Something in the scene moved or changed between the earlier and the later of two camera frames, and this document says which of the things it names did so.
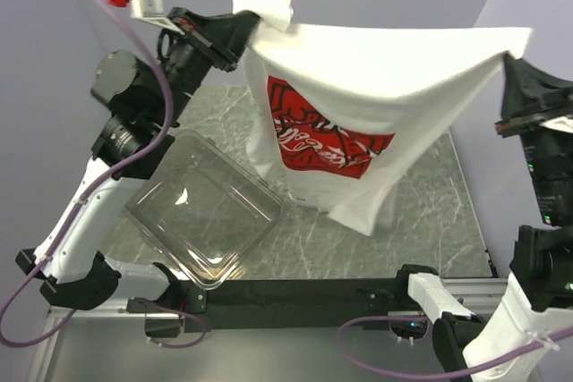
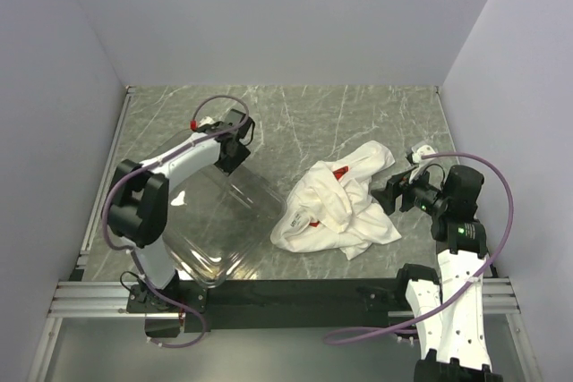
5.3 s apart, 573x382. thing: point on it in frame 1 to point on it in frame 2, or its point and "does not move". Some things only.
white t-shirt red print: x=348 y=119 to x=332 y=207
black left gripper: x=219 y=38 to x=229 y=166
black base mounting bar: x=269 y=304 does not move
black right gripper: x=527 y=98 to x=387 y=194
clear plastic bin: x=205 y=209 does not move
